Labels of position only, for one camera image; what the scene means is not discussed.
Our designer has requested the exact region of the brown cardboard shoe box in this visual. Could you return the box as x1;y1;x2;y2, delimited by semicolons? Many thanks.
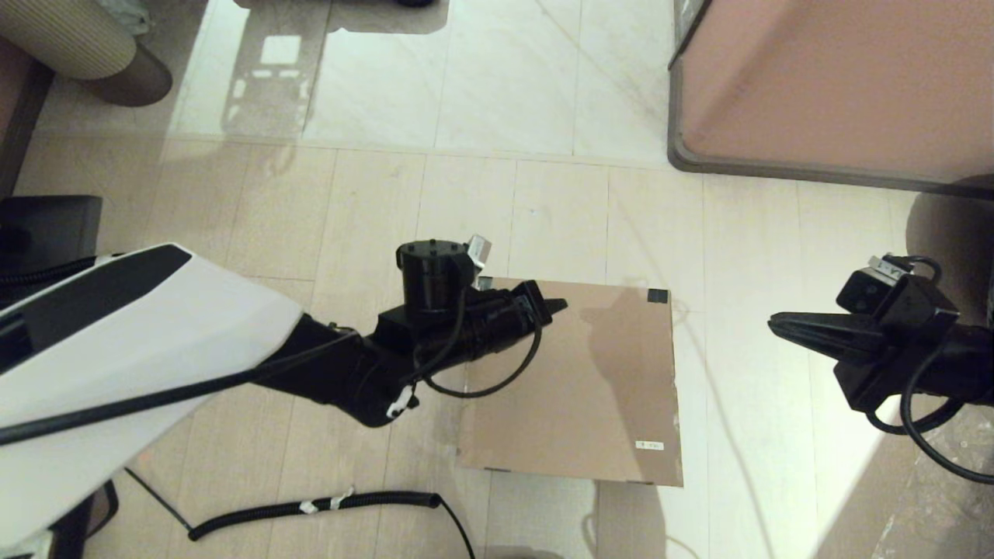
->
457;277;684;488

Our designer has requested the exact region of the clear plastic bag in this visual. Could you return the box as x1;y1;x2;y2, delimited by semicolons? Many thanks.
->
97;0;148;32
870;404;994;559

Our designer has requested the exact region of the pink upholstered furniture grey trim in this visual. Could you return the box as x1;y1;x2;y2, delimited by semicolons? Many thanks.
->
666;0;994;195

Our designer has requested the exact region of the brown rounded seat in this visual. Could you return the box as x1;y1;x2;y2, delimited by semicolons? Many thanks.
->
47;480;119;559

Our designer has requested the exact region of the ribbed beige pouf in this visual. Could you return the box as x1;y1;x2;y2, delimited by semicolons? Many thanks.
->
0;0;173;107

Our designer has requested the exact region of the dark brown furniture edge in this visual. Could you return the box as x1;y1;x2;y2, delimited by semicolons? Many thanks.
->
0;35;51;195

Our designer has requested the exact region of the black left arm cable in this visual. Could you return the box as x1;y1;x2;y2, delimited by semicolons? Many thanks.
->
0;291;543;447

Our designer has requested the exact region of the black corrugated cable conduit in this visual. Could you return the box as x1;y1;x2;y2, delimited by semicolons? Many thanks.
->
186;489;476;559

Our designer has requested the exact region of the thin black device cable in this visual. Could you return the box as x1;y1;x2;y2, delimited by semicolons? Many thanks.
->
124;466;191;535

